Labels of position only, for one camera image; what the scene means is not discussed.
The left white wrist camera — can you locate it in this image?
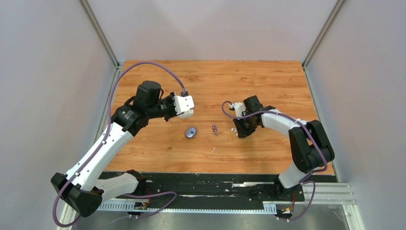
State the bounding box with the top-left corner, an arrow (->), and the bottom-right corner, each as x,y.
175,95 -> 194,115

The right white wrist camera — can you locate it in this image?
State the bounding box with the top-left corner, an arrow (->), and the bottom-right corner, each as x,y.
229,102 -> 246,117

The left aluminium frame post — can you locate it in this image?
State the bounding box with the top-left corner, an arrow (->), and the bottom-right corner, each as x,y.
79,0 -> 123,80

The white earbud charging case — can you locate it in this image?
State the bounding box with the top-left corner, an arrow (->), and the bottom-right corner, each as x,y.
177,109 -> 194,118

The aluminium frame post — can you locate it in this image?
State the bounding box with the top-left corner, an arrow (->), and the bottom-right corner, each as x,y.
79,0 -> 123,80
302,0 -> 348,77

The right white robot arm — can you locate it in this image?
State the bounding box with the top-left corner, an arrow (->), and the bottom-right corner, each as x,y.
229,95 -> 335,200

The blue-grey earbud case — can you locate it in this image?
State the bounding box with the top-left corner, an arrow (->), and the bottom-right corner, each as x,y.
185,127 -> 197,139

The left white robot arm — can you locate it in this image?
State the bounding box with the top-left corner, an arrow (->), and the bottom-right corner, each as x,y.
51,80 -> 194,218

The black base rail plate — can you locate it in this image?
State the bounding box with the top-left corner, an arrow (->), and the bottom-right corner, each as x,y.
109,172 -> 305,210

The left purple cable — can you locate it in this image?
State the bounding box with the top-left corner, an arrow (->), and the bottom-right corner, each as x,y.
52,61 -> 188,228

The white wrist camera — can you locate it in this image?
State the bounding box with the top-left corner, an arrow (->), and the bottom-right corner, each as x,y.
229,102 -> 246,117
175,95 -> 194,115

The right aluminium frame post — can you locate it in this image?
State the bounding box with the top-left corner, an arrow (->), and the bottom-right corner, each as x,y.
302,0 -> 348,77

